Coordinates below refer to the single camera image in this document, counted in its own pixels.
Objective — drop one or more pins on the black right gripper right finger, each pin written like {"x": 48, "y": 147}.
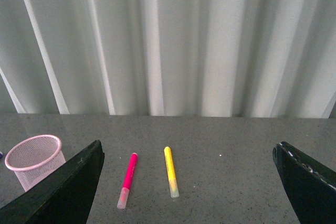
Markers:
{"x": 309, "y": 185}

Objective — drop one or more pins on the white pleated curtain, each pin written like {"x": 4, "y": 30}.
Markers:
{"x": 249, "y": 58}

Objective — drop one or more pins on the pink highlighter pen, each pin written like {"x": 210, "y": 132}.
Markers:
{"x": 123, "y": 198}

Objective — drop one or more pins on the pink mesh cup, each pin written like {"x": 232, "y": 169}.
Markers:
{"x": 35, "y": 158}

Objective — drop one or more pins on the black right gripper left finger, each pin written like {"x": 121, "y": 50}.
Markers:
{"x": 64, "y": 196}

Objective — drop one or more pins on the yellow highlighter pen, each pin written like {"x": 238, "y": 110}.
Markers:
{"x": 171, "y": 173}

